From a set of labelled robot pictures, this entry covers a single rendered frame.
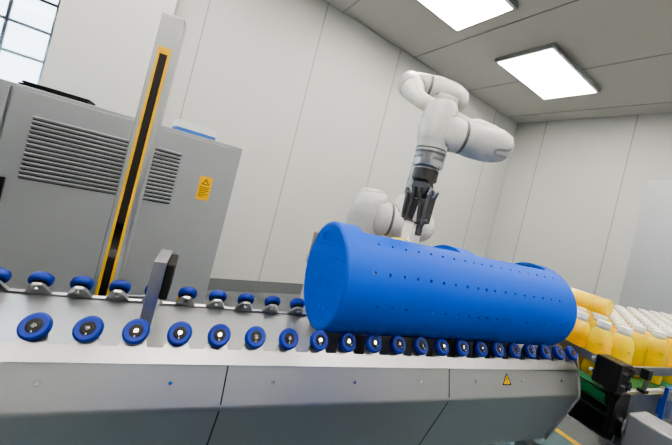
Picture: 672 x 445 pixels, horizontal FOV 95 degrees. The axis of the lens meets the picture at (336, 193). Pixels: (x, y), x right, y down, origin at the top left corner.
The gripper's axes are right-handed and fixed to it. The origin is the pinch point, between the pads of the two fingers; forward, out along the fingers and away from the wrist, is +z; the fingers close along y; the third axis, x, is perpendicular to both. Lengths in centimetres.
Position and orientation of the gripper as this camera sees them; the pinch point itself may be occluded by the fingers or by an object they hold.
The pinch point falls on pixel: (410, 234)
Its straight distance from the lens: 96.2
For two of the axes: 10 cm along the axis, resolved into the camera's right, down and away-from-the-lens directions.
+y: 3.7, 0.9, -9.3
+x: 9.0, 2.2, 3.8
